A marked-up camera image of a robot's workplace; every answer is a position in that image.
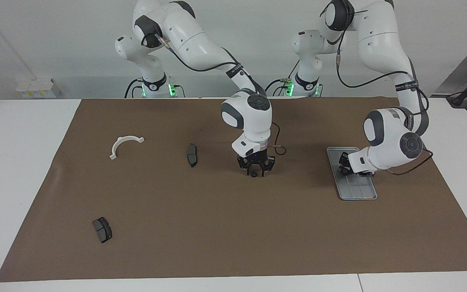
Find silver metal tray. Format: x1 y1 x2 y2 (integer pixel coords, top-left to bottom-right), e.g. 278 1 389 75
326 147 378 201

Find long dark brake pad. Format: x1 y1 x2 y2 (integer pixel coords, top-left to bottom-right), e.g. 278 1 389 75
186 143 198 168

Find brown paper table mat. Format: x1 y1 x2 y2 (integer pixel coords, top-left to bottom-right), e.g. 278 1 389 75
0 96 467 283

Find short dark brake pad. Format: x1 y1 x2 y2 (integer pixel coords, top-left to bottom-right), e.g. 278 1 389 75
92 217 113 244

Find white cardboard box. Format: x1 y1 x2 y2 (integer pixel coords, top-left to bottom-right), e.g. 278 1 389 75
16 78 62 99

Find black left base cables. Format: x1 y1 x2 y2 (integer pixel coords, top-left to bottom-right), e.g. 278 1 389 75
263 61 299 97

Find black base cables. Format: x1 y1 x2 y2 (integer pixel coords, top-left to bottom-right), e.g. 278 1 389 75
263 61 299 97
124 78 143 99

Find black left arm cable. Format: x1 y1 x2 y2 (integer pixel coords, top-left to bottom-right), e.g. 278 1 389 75
319 0 435 176

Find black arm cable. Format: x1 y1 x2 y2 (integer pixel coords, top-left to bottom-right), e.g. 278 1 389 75
319 0 435 176
142 32 287 157

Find white curved plastic bracket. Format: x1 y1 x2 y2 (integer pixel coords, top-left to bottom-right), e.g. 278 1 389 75
109 136 145 160

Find black right base cables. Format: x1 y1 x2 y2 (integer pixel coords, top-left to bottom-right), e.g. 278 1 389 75
124 78 143 99

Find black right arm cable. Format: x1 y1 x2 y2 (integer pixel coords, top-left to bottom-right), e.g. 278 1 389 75
142 32 287 157

